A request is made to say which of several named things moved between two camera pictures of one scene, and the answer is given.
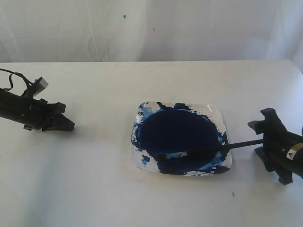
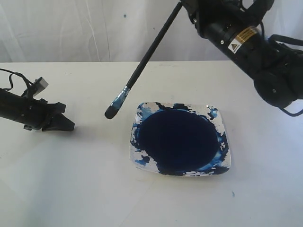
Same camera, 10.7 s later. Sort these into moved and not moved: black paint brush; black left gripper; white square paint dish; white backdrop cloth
Moved: black paint brush
Not moved: black left gripper; white square paint dish; white backdrop cloth
